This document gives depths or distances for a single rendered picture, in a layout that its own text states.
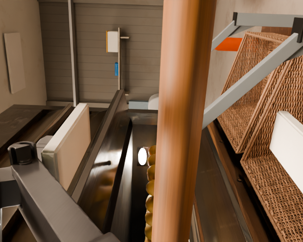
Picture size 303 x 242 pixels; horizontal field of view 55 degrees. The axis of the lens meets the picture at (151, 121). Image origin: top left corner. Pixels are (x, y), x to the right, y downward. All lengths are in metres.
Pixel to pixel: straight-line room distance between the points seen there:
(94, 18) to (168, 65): 7.88
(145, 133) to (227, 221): 1.01
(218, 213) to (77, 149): 0.84
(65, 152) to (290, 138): 0.13
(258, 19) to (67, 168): 0.97
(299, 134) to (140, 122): 1.64
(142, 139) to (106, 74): 6.35
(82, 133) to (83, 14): 7.92
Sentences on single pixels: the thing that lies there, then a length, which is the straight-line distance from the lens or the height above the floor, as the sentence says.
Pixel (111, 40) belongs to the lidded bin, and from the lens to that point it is 7.47.
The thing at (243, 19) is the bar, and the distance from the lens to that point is 1.07.
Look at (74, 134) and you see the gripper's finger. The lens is 0.17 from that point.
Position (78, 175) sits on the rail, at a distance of 0.89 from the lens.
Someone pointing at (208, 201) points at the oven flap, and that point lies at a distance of 1.05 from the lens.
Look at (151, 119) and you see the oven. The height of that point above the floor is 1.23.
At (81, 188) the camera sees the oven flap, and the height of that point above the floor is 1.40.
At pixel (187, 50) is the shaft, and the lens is 0.17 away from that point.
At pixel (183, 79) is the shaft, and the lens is 0.17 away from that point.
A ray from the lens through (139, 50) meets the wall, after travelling 7.93.
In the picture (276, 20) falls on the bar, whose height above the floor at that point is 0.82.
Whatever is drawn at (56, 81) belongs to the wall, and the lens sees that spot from 8.50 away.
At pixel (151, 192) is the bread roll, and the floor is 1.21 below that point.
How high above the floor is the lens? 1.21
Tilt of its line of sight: 1 degrees up
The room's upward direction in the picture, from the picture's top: 88 degrees counter-clockwise
